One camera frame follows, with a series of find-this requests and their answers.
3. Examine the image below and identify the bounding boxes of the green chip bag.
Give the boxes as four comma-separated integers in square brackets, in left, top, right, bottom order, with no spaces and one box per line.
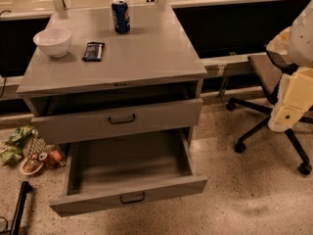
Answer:
[0,146,23,165]
[7,124,34,145]

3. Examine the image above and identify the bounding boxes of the orange fruit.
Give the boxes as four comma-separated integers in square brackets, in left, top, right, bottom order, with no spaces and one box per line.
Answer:
[51,150,63,162]

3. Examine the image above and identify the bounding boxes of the red soda can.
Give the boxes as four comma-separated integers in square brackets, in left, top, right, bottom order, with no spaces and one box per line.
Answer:
[39,152,55,169]

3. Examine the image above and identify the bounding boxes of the black office chair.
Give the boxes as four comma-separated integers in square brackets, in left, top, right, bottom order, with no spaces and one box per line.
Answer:
[226,52,312,175]

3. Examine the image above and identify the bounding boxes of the grey drawer cabinet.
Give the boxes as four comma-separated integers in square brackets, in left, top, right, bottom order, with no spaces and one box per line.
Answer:
[15,3,208,145]

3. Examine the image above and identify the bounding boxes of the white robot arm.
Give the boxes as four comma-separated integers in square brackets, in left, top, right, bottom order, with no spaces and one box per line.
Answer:
[266,1,313,132]

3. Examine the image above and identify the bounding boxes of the wire mesh basket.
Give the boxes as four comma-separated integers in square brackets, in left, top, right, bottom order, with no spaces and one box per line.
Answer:
[28,136,66,169]

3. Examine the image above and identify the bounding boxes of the grey open bottom drawer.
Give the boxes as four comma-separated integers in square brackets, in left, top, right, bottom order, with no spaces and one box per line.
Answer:
[50,129,207,216]

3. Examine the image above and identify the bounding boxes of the black metal stand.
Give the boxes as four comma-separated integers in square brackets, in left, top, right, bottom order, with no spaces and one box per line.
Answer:
[10,181,32,235]

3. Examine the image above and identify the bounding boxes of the small white dish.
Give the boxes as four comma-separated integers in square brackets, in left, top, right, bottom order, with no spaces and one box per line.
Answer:
[19,159,42,176]

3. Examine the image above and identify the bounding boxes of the grey middle drawer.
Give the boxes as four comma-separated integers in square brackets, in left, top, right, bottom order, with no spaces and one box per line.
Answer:
[32,98,202,144]

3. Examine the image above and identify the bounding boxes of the white bowl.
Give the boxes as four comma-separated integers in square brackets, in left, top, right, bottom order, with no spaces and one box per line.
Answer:
[33,27,71,58]

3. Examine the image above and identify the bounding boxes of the black cable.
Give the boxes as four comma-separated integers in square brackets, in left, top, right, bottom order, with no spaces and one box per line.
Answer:
[0,215,10,235]

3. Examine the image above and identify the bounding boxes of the blue pepsi can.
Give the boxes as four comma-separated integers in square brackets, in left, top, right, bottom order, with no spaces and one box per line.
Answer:
[112,0,130,33]

